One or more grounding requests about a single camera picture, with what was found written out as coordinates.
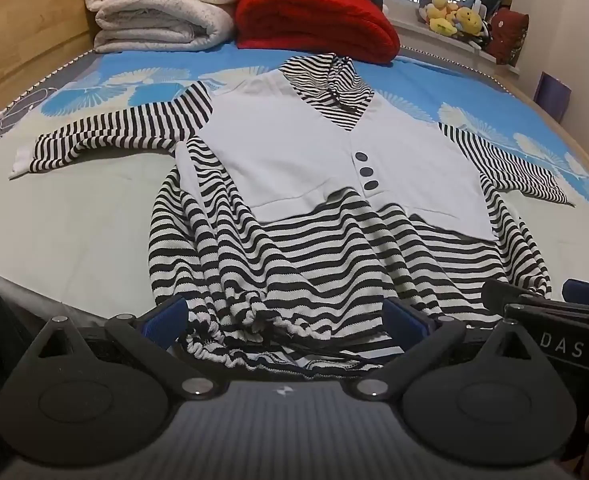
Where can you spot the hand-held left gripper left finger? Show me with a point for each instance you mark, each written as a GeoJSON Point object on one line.
{"type": "Point", "coordinates": [163, 319]}

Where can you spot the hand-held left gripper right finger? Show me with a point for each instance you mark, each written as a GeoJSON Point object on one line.
{"type": "Point", "coordinates": [407, 318]}

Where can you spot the striped hooded sweater white vest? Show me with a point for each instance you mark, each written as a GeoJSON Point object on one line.
{"type": "Point", "coordinates": [284, 160]}

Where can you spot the blue floral bed sheet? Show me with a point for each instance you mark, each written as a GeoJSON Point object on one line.
{"type": "Point", "coordinates": [74, 220]}

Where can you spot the yellow plush toys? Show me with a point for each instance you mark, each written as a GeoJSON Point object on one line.
{"type": "Point", "coordinates": [449, 15]}

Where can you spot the red folded blanket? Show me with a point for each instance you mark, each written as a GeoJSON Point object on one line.
{"type": "Point", "coordinates": [314, 20]}

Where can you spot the wooden bed frame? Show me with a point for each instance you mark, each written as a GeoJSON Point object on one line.
{"type": "Point", "coordinates": [19, 45]}

